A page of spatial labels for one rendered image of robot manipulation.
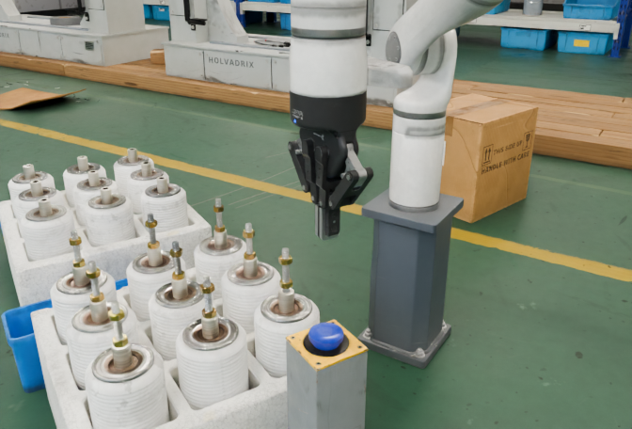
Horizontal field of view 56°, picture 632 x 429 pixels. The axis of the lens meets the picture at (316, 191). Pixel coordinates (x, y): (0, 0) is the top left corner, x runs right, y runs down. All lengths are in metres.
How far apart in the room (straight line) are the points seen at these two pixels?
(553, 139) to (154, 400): 1.95
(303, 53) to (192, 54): 2.85
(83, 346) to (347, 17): 0.58
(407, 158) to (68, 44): 3.36
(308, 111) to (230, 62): 2.66
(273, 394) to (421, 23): 0.58
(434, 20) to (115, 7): 3.22
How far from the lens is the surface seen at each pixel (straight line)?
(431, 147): 1.05
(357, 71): 0.56
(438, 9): 0.91
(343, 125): 0.56
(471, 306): 1.40
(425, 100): 1.03
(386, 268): 1.13
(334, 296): 1.39
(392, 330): 1.19
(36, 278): 1.27
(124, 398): 0.79
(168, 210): 1.31
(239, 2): 6.54
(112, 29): 3.99
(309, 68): 0.55
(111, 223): 1.28
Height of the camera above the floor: 0.73
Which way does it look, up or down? 22 degrees down
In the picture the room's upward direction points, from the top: straight up
